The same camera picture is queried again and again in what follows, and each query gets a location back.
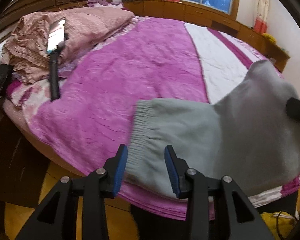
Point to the smartphone on holder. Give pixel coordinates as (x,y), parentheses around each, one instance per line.
(56,35)

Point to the pink checked folded quilt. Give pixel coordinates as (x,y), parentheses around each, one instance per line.
(25,49)

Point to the purple ruffled pillow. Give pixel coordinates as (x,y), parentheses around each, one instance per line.
(104,3)

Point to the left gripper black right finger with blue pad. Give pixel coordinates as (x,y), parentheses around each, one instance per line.
(216,208)

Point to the red white curtain right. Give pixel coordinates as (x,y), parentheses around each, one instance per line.
(261,15)

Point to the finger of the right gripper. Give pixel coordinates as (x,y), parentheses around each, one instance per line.
(293,108)

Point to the wooden cabinet row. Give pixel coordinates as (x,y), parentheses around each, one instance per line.
(209,18)

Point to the yellow cloth on floor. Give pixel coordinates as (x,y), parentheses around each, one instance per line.
(279,223)

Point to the grey pants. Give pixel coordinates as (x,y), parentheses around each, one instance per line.
(246,135)

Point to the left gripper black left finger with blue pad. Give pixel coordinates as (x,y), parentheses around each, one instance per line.
(56,215)

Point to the purple floral bedspread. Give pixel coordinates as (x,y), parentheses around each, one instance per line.
(148,58)

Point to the yellow object on cabinet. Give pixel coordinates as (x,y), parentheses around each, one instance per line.
(269,38)

